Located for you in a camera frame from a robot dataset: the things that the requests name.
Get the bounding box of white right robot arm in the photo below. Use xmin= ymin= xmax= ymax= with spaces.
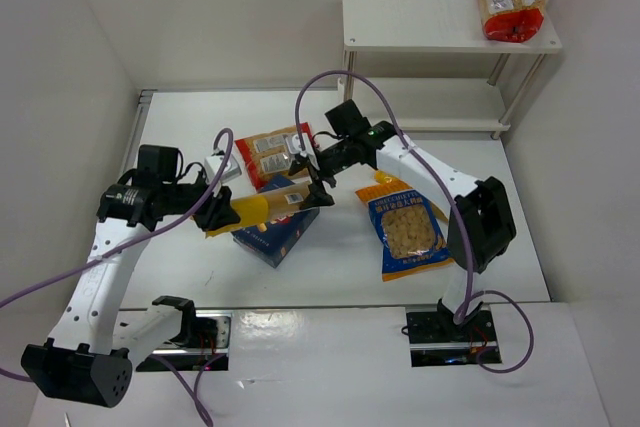
xmin=288 ymin=100 xmax=516 ymax=325

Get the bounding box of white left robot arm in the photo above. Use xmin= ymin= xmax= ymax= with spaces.
xmin=20 ymin=145 xmax=240 ymax=407

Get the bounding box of blue Barilla pasta box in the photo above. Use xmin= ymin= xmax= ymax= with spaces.
xmin=227 ymin=173 xmax=321 ymax=270

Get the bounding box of white two-tier shelf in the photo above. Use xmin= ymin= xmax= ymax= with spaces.
xmin=342 ymin=0 xmax=562 ymax=139

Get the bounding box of red pasta bag on shelf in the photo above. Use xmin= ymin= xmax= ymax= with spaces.
xmin=477 ymin=0 xmax=547 ymax=44

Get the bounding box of red clear macaroni bag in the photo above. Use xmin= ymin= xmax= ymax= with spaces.
xmin=235 ymin=125 xmax=308 ymax=190

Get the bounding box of blue orange orecchiette bag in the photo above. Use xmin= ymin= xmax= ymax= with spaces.
xmin=356 ymin=181 xmax=453 ymax=281

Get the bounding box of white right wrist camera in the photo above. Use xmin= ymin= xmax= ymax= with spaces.
xmin=284 ymin=132 xmax=316 ymax=162

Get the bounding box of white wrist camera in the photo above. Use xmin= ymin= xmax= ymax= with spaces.
xmin=284 ymin=132 xmax=316 ymax=162
xmin=203 ymin=149 xmax=242 ymax=183

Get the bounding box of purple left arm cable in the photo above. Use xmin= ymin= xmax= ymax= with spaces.
xmin=0 ymin=127 xmax=235 ymax=427

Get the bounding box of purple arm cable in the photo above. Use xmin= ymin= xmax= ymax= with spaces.
xmin=0 ymin=127 xmax=235 ymax=427
xmin=293 ymin=70 xmax=535 ymax=374

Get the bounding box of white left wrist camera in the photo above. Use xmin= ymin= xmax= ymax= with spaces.
xmin=203 ymin=149 xmax=242 ymax=183

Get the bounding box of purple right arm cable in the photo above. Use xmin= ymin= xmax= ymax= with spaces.
xmin=293 ymin=70 xmax=535 ymax=374

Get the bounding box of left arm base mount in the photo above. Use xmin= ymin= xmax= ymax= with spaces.
xmin=152 ymin=310 xmax=232 ymax=373

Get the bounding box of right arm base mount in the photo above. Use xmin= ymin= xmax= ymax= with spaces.
xmin=401 ymin=308 xmax=502 ymax=367

